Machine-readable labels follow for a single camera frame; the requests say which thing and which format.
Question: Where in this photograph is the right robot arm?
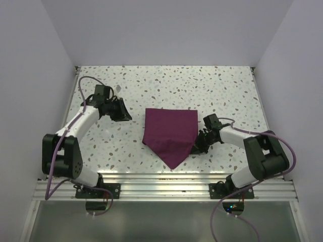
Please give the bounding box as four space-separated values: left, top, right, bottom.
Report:
191 114 290 198

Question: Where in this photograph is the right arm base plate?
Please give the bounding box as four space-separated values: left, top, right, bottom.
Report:
208 181 255 200

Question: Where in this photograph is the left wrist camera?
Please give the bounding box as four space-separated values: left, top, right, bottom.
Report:
114 85 121 98

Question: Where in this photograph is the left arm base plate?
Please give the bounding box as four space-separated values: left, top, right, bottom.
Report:
73 183 121 199

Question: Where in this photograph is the purple cloth drape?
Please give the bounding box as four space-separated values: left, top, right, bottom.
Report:
142 108 198 169

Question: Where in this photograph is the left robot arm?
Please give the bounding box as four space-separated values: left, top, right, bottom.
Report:
42 85 132 198

